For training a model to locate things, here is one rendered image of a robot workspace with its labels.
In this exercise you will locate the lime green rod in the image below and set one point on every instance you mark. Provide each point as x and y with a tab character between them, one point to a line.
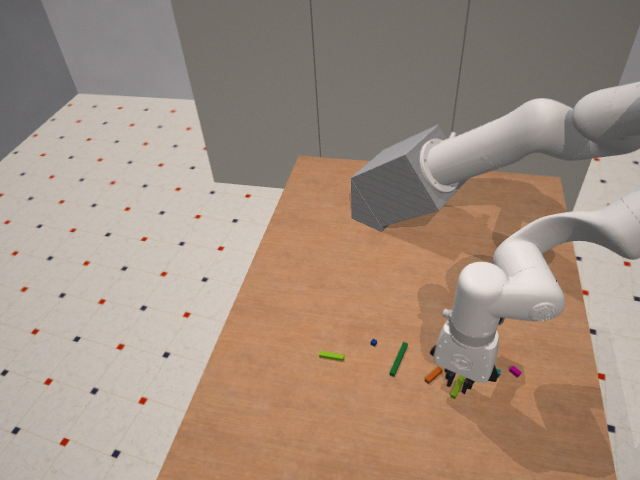
332	356
457	387

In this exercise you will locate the green flat bar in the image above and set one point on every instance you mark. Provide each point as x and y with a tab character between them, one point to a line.
398	359

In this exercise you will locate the small magenta block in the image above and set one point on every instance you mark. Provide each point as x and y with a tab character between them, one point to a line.
515	371

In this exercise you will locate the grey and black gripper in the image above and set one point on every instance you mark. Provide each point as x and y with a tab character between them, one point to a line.
474	363

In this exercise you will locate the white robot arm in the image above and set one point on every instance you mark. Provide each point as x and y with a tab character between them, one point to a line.
519	284

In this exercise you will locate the orange rod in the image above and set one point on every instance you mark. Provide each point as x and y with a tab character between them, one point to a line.
433	375

